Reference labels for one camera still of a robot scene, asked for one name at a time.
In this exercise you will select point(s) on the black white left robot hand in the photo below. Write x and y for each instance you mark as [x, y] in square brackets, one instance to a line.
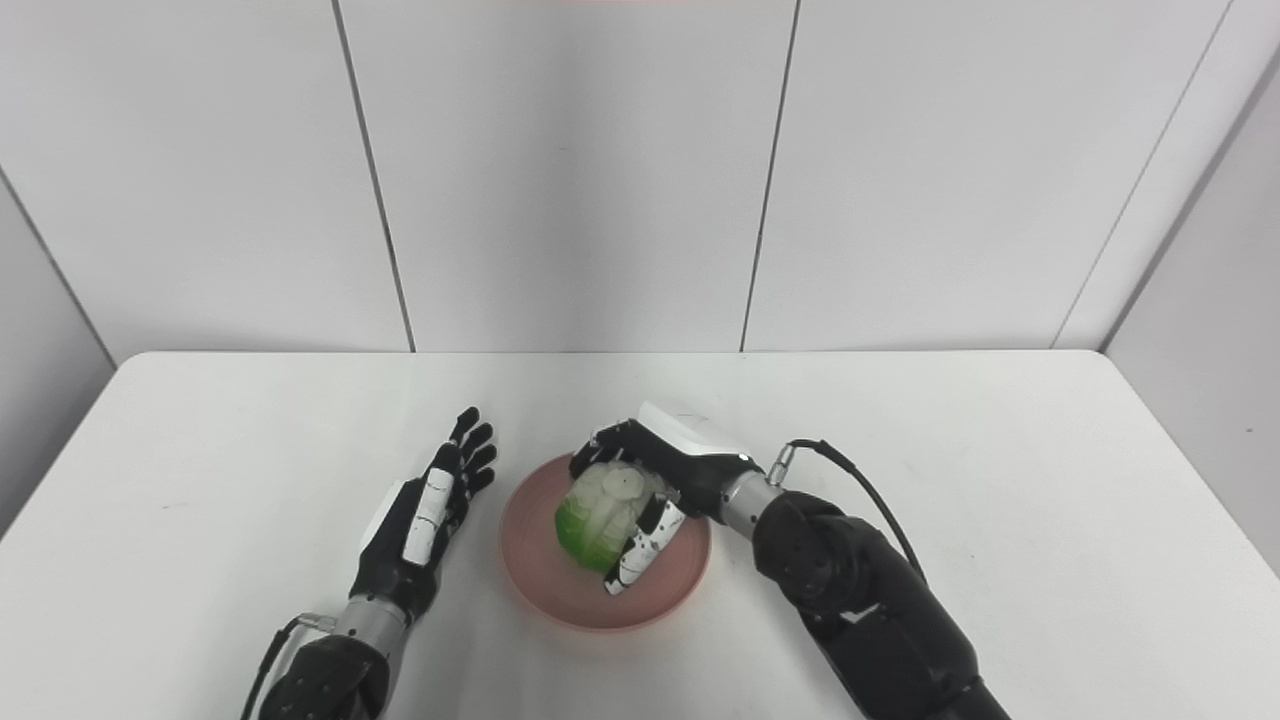
[395, 560]

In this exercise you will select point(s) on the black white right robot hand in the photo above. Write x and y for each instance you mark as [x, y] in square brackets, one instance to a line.
[695, 470]

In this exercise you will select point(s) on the green white cabbage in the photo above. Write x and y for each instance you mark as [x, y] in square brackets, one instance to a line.
[600, 515]

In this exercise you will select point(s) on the pink round plate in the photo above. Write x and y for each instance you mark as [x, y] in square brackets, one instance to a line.
[570, 595]

